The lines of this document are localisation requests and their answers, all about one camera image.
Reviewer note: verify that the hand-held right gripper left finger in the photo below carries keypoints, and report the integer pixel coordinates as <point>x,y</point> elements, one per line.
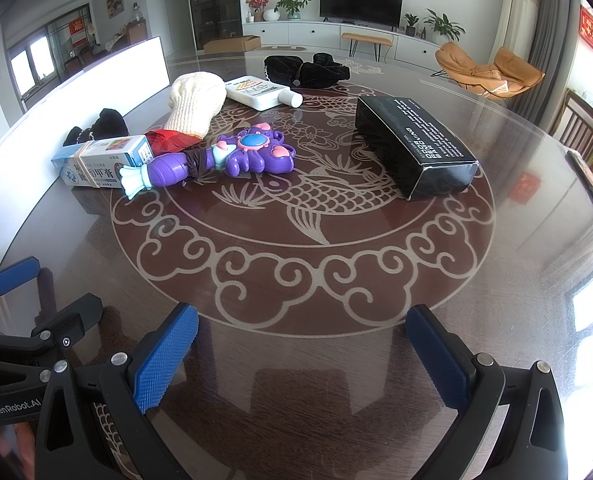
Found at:
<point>166,355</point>

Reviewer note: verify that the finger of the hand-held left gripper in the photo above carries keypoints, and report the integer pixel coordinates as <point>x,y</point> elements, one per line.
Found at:
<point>14,275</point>
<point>71,325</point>

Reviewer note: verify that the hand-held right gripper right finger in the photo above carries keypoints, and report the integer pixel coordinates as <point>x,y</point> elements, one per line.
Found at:
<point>436,360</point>

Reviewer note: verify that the tan rubber band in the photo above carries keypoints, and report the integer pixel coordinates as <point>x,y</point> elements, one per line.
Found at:
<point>81,165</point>

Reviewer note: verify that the blue and white ointment box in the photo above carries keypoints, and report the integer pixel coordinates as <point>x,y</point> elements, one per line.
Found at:
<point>126,150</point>

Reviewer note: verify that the black cloth with white trim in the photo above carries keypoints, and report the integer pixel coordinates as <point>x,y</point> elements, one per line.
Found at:
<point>109,122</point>

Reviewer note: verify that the red shiny packet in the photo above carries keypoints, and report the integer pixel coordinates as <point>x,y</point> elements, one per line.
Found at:
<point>169,141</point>

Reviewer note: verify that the black cardboard box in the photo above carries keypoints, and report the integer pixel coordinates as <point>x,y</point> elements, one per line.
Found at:
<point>411,145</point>

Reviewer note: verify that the purple toy wand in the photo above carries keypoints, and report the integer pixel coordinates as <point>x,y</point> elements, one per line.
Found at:
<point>256,152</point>

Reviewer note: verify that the cream knit glove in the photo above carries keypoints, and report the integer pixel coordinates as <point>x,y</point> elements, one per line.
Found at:
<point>196,100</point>

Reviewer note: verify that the brown patterned desktop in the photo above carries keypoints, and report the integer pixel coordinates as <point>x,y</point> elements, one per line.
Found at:
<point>296,270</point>

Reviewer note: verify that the red door poster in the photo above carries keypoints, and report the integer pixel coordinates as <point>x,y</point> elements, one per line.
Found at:
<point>78,31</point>

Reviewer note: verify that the slatted wooden chair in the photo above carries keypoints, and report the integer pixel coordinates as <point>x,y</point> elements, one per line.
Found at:
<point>581,125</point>

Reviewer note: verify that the white plastic bottle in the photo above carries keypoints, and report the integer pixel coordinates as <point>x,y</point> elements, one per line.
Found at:
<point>254,91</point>

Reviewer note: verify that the clear water jug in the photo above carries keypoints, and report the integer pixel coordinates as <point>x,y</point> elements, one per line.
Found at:
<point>135,12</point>

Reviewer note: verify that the orange lounge chair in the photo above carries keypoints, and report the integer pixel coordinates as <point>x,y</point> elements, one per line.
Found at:
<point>516,72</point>

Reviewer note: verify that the black velvet cloth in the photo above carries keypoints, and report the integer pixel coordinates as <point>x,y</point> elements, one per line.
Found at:
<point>321,72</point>

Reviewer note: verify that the brown cardboard box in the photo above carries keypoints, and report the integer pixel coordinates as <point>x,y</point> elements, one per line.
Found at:
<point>231,44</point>

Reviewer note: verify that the orange bench with black legs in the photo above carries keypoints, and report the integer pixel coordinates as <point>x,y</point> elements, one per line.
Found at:
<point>366,37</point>

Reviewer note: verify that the large-leaf potted plant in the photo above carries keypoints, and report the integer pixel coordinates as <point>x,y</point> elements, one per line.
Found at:
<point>444,25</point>

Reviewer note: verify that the small potted plant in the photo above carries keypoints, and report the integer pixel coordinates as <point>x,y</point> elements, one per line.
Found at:
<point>411,24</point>

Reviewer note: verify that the dark glass display cabinet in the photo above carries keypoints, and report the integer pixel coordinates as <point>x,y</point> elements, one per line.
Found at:
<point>211,0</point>

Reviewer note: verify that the grey curtain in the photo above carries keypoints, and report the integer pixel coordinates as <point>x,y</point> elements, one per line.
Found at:
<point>553,35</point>

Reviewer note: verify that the white television cabinet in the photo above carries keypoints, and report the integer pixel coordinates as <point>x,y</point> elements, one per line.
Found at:
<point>321,32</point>

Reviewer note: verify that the round white vase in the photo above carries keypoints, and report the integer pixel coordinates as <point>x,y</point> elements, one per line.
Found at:
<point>270,15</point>

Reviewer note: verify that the covered standing air conditioner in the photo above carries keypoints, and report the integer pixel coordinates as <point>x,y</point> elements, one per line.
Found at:
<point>518,10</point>

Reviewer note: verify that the red flowers in vase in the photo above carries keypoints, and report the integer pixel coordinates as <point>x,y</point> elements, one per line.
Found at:
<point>257,4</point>

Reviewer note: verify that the black flat television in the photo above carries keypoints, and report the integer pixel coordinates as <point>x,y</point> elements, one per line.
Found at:
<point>361,2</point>

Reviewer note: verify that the leafy green potted plant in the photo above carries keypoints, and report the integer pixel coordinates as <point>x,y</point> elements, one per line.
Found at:
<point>291,5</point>

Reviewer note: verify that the red wall hanging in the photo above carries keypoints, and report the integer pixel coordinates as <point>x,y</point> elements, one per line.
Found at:
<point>590,29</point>

